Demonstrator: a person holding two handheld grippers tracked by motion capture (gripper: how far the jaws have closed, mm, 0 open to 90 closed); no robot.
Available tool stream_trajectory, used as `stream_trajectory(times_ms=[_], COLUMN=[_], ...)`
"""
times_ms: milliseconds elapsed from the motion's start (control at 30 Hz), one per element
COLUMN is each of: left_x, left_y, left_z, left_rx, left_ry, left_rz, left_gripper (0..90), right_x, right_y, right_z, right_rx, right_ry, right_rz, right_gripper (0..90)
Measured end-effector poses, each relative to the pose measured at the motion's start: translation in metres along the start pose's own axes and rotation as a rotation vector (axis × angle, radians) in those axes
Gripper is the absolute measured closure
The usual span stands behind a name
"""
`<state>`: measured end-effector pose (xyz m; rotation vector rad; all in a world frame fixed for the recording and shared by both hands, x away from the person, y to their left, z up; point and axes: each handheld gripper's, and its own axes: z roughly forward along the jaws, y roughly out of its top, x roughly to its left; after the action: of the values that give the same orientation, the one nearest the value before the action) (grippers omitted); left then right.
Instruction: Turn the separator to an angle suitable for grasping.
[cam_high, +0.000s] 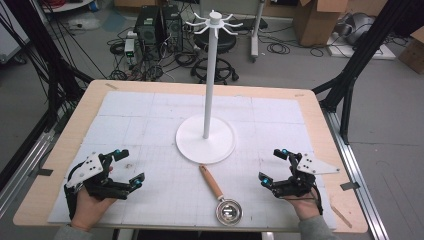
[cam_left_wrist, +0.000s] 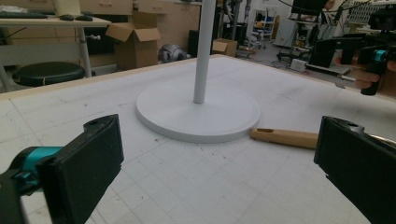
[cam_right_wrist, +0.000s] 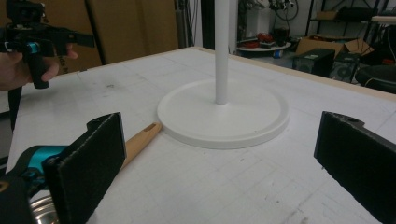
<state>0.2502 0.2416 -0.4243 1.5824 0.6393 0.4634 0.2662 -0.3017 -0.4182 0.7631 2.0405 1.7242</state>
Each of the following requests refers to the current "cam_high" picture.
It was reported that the white flat board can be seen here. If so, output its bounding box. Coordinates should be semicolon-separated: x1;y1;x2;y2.
325;32;398;61

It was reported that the black computer tower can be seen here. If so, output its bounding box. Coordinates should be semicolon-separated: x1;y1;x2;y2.
161;4;185;53
133;5;162;47

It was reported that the aluminium rail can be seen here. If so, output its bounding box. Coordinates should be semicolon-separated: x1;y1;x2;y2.
322;109;390;240
0;129;57;219

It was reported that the black round stool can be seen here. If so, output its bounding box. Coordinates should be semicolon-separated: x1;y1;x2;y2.
190;32;240;85

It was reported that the white hook stand rack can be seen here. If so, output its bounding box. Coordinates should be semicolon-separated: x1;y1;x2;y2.
175;9;245;165

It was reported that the grey rounded appliance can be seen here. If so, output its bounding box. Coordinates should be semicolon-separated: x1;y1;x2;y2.
334;12;377;46

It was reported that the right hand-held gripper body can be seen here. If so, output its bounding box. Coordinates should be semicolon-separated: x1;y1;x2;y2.
271;152;341;198

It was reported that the black flat device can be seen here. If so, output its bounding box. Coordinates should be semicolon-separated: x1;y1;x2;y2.
229;17;269;32

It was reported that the large cardboard box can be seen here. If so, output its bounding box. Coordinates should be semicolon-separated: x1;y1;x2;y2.
292;0;355;48

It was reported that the metal ladle with wooden handle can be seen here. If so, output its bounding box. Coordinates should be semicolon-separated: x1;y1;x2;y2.
198;164;244;227

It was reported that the coiled black cable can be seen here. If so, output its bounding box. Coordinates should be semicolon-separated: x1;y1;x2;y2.
266;42;292;56

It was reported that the black metal frame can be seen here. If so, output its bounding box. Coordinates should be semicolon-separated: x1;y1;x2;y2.
312;0;424;145
0;0;95;134

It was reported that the white device with green light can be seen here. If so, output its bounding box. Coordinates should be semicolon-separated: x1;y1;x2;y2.
123;37;136;58

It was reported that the round white table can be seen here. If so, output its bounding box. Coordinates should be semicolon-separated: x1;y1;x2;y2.
41;0;96;14

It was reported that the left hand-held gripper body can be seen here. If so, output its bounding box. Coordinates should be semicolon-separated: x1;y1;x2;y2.
64;151;130;201

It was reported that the white metal stand leg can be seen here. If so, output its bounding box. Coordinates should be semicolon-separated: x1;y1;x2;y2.
249;0;265;64

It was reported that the small cardboard box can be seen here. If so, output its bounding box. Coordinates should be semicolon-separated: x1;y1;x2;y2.
397;26;424;75

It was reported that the person's left hand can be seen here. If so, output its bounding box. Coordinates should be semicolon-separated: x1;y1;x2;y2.
70;165;117;232

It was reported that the tan tape strip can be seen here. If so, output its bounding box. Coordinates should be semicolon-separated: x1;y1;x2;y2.
329;204;353;230

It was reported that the person's right hand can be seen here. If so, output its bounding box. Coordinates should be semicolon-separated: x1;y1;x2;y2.
284;187;322;222

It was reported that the white grid mat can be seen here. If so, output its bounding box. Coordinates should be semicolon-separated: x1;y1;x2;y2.
47;91;338;232

